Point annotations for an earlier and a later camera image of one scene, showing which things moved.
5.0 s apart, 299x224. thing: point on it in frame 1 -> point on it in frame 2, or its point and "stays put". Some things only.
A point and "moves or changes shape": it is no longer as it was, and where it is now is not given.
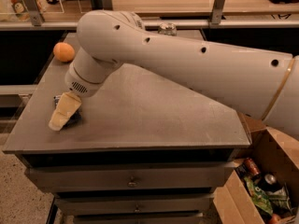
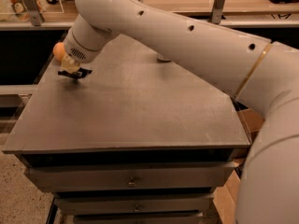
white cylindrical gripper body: [77, 84] -> [76, 50]
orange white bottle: [19, 6] stays put
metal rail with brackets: [31, 15] stays put
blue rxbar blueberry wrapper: [74, 119] moves or changes shape
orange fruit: [64, 51] stays put
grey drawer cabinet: [143, 151] stays put
